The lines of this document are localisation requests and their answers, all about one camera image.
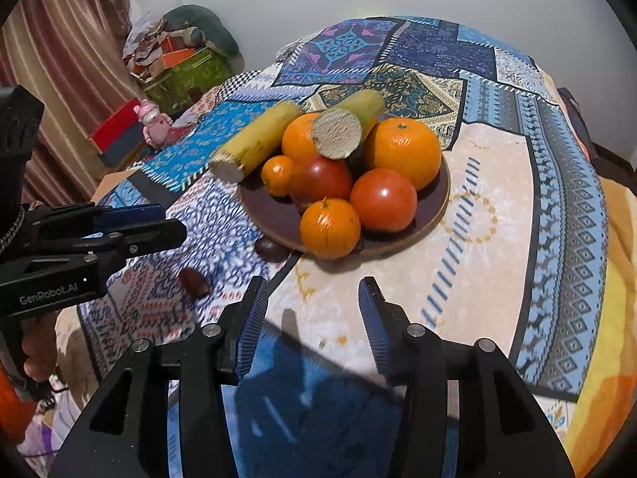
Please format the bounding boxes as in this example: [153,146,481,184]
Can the large orange with green stem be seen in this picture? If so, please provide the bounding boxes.
[364,117,443,191]

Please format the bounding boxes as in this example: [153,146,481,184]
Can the green box with clutter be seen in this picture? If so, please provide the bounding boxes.
[144,50,234,111]

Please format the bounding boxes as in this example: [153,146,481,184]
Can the dark brown date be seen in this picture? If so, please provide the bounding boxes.
[255,239,290,263]
[178,268,211,300]

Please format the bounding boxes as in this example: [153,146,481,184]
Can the red apple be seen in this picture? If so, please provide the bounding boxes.
[289,155,354,210]

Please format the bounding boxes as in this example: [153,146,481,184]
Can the yellow green sugarcane piece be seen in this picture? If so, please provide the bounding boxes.
[311,90,386,160]

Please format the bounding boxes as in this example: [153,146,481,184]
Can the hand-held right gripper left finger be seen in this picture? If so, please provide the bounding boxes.
[47,275,270,478]

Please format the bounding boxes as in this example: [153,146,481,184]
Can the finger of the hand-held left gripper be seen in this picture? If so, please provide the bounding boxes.
[30,203,165,240]
[84,219,188,280]

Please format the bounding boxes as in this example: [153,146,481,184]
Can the bright red tomato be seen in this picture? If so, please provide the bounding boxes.
[349,168,418,233]

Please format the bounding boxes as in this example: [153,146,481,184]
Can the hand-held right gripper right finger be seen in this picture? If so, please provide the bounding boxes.
[358,276,578,478]

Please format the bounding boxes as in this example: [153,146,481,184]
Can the striped brown curtain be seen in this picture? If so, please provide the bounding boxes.
[0,0,146,206]

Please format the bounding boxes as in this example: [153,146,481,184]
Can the person's left hand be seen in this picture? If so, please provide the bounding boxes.
[21,311,58,383]

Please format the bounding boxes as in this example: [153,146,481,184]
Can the patchwork printed blanket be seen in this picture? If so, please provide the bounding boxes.
[77,16,614,478]

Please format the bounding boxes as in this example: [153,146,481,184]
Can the orange yellow blanket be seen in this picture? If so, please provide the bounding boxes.
[562,169,637,478]

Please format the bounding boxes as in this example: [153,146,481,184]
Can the dark grey box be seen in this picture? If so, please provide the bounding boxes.
[100,129,151,168]

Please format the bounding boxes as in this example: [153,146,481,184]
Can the red box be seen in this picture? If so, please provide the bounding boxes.
[88,100,145,154]

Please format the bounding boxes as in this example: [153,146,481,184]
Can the orange box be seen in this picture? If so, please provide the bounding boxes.
[149,47,210,73]

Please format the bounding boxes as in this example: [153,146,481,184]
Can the cardboard box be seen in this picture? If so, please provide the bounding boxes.
[94,167,143,201]

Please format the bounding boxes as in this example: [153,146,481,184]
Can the pink toy rabbit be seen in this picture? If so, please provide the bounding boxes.
[134,100,175,151]

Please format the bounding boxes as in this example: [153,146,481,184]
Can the small tangerine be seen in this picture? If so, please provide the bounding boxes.
[299,198,362,260]
[261,155,297,197]

